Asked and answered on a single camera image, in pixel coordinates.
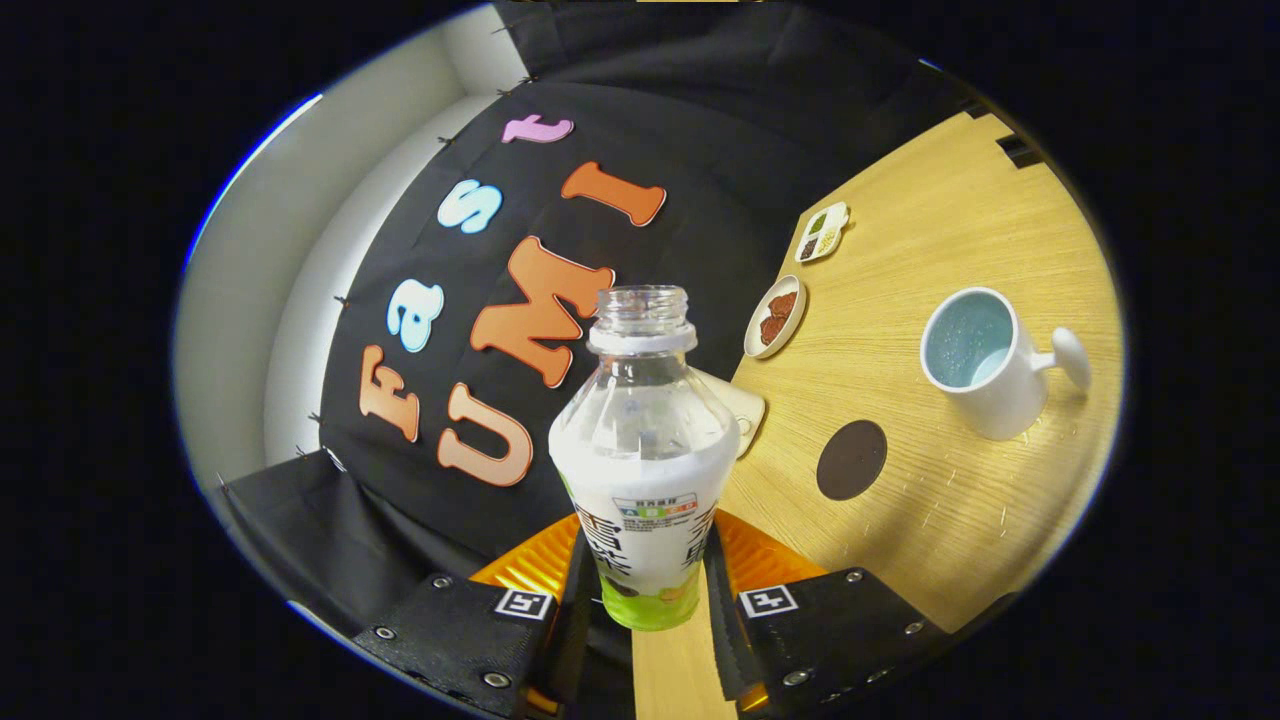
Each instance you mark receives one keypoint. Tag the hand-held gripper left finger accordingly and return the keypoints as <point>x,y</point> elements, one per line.
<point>575,640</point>

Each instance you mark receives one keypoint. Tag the white cup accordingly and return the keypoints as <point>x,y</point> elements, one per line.
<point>990,395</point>

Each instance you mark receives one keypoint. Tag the dark brown round coaster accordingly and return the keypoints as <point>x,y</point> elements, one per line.
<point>852,460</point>

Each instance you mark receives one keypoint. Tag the brown meat slice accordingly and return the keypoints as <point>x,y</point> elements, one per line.
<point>785,305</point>
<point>773,330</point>

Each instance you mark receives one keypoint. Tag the divided white dish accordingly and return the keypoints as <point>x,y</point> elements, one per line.
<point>822,233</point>

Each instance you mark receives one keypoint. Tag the clear juice bottle green label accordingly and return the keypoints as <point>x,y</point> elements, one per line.
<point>645,470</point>

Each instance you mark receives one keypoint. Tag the round white plate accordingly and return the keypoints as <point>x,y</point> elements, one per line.
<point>755,340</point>

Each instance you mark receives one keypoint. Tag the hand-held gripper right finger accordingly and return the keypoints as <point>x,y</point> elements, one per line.
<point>725,640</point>

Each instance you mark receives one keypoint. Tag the wooden table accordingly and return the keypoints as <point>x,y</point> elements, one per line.
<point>950,510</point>

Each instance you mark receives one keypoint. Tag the white toaster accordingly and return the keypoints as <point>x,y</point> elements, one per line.
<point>745,410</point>

